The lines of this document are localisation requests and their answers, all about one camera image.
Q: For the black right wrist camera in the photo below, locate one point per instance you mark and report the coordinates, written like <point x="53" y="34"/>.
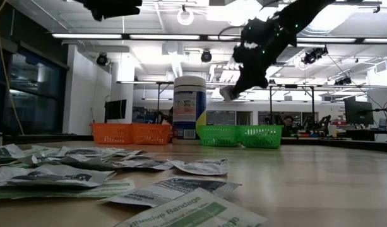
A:
<point x="251" y="30"/>

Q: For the black background robot arm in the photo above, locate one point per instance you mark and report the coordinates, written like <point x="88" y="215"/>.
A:
<point x="160" y="117"/>
<point x="321" y="126"/>

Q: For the overhead light bar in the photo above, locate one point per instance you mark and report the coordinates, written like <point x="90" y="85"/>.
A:
<point x="164" y="37"/>

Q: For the black overhead camera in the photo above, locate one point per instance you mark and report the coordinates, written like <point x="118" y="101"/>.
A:
<point x="206" y="56"/>
<point x="102" y="60"/>

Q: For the orange plastic basket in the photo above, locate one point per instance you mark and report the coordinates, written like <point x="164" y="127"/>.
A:
<point x="111" y="134"/>
<point x="152" y="134"/>

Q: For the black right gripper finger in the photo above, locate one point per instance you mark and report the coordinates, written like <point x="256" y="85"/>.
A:
<point x="253" y="79"/>
<point x="237" y="75"/>

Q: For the black ceiling camera cluster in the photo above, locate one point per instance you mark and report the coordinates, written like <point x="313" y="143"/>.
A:
<point x="343" y="81"/>
<point x="314" y="55"/>

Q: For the black aluminium rig frame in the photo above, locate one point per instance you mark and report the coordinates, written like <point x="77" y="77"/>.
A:
<point x="54" y="137"/>

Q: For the black desk monitor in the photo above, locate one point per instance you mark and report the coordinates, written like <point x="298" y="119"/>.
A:
<point x="359" y="112"/>

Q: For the round white ceiling lamp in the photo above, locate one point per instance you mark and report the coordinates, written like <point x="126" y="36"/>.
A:
<point x="185" y="23"/>

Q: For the green plastic basket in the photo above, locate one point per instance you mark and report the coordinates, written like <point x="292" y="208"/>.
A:
<point x="261" y="137"/>
<point x="218" y="136"/>

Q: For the person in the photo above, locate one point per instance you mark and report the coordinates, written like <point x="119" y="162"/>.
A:
<point x="288" y="123"/>
<point x="171" y="115"/>

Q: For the dark glass window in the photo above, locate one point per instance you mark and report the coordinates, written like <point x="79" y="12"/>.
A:
<point x="32" y="94"/>

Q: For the black wall monitor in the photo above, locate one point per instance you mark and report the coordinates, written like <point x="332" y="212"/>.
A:
<point x="115" y="109"/>

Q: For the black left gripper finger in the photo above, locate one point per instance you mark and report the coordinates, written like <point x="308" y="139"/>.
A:
<point x="101" y="14"/>

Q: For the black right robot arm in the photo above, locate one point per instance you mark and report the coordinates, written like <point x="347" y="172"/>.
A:
<point x="303" y="12"/>

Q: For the white wipes canister blue label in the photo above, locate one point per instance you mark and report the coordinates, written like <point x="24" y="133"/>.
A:
<point x="190" y="110"/>

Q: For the black background frame stand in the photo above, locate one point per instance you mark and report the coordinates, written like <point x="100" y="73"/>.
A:
<point x="158" y="101"/>

